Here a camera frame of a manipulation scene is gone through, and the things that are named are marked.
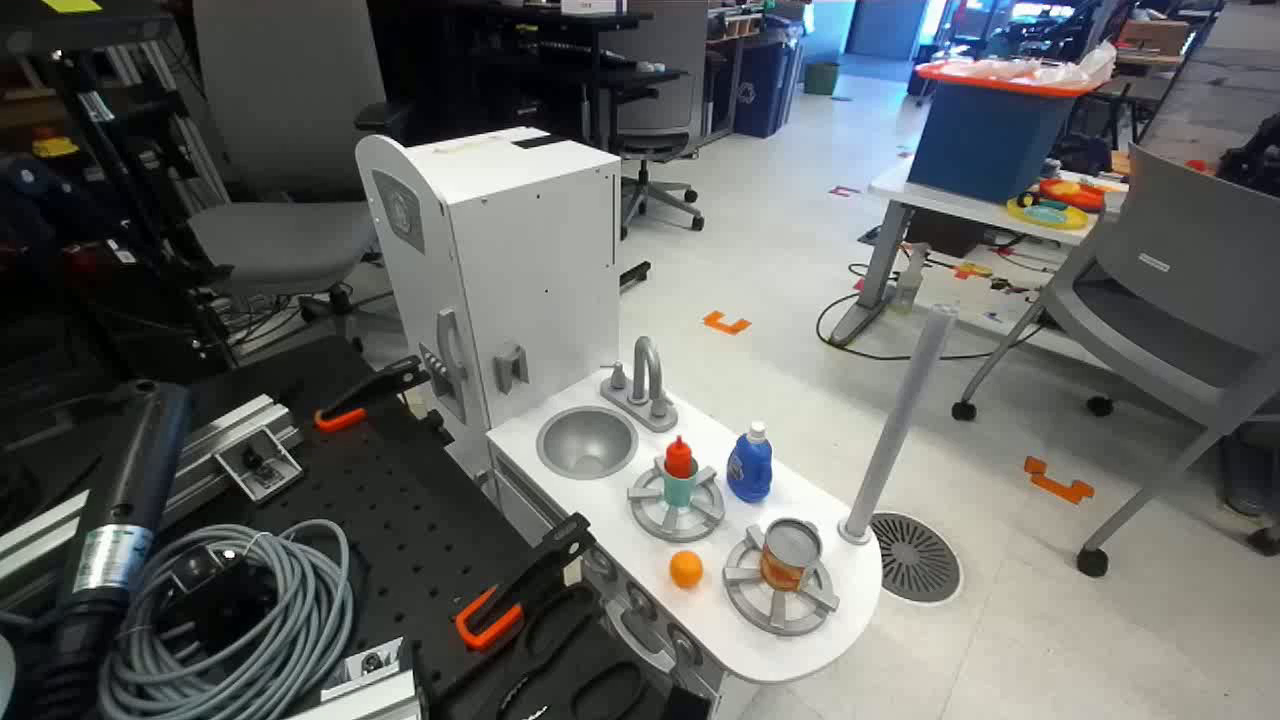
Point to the grey toy faucet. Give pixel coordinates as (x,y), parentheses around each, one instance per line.
(646,381)

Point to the grey round sink bowl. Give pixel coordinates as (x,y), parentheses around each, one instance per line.
(587,440)

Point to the orange floor marker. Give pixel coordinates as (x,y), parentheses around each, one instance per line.
(727,323)
(1059,481)

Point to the teal bottle with red cap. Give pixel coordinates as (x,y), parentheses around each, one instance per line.
(682,473)

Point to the grey toy stove burner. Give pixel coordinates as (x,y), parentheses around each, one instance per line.
(650,514)
(744,593)

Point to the blue bottle with white cap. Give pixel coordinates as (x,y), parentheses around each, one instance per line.
(748,469)

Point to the white toy kitchen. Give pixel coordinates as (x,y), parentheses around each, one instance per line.
(512,227)

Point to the orange toy ball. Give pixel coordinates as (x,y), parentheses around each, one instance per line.
(685,568)

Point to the orange toy can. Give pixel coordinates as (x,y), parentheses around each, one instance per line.
(788,563)

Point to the black office chair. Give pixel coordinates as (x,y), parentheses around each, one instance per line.
(653,107)

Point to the grey pole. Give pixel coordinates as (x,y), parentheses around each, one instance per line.
(895,424)

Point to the blue recycling bin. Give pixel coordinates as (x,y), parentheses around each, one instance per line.
(767,87)

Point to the grey work table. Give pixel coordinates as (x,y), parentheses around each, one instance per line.
(921,206)

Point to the round floor drain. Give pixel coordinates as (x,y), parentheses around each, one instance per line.
(921,563)

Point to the blue bin with orange lid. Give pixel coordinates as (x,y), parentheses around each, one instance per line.
(993,133)

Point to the grey office chair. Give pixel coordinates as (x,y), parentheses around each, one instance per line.
(286,123)

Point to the yellow toy plate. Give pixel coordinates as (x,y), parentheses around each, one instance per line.
(1047,213)

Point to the black cylinder with silver band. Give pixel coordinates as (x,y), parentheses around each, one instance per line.
(125,493)

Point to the grey chair on wheels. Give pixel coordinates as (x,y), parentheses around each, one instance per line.
(1172,280)

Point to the aluminium corner bracket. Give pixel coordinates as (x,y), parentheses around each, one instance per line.
(374,683)

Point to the aluminium extrusion rail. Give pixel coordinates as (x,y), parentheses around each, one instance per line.
(200,444)

